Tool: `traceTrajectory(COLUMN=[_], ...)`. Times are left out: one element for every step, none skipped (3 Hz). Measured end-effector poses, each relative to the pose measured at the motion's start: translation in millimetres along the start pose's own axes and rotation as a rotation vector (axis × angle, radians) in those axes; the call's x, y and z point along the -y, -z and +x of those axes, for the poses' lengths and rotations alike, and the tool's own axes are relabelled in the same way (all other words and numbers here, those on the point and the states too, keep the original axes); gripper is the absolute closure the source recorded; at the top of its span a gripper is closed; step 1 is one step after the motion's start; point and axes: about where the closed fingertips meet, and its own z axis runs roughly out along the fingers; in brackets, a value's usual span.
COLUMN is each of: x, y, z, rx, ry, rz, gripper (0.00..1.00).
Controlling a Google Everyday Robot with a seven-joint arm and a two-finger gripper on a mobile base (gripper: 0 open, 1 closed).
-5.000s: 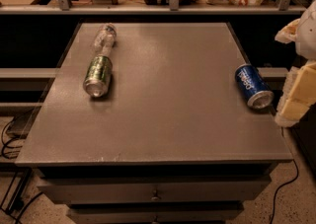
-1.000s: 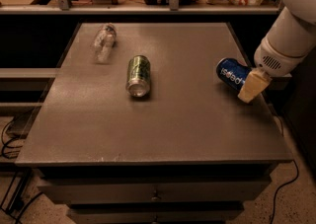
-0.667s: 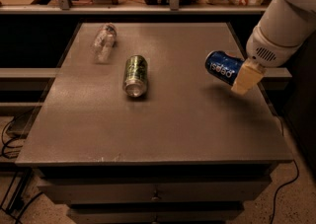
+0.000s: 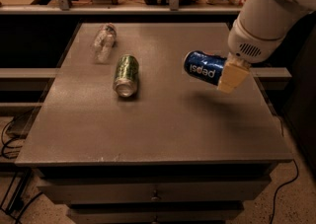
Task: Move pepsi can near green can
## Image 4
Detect blue pepsi can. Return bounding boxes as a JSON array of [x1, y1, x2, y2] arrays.
[[184, 50, 226, 86]]

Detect green soda can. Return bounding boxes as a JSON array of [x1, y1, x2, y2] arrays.
[[113, 54, 139, 98]]

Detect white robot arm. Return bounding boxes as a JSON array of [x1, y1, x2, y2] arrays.
[[217, 0, 316, 93]]

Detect grey shelf rail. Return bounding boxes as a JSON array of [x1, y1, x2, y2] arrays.
[[0, 0, 241, 17]]

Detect upper grey drawer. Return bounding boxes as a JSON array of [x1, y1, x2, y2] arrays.
[[38, 176, 271, 204]]

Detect clear plastic water bottle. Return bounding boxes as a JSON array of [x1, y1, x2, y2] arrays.
[[92, 23, 117, 64]]

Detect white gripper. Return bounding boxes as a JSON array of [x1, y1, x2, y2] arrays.
[[217, 19, 282, 93]]

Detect lower grey drawer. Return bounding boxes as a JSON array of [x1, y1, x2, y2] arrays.
[[67, 201, 244, 224]]

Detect black cable right floor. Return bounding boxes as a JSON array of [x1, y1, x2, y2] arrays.
[[269, 158, 300, 224]]

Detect grey drawer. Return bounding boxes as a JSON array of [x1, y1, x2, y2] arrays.
[[67, 201, 244, 224], [38, 176, 271, 204]]

